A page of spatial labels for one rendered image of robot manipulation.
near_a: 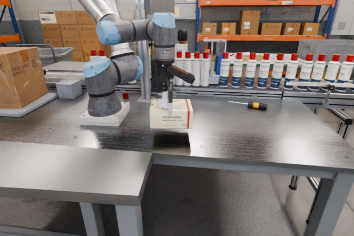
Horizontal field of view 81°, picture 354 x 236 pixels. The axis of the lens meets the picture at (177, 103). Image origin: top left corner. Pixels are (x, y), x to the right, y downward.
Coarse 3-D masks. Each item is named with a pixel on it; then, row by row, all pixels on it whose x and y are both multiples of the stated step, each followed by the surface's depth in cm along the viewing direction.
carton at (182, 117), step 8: (152, 104) 82; (176, 104) 83; (184, 104) 83; (152, 112) 77; (160, 112) 77; (168, 112) 77; (176, 112) 77; (184, 112) 77; (192, 112) 77; (152, 120) 78; (160, 120) 78; (168, 120) 78; (176, 120) 78; (184, 120) 79; (152, 128) 79; (160, 128) 79; (168, 128) 80; (176, 128) 80; (184, 128) 80
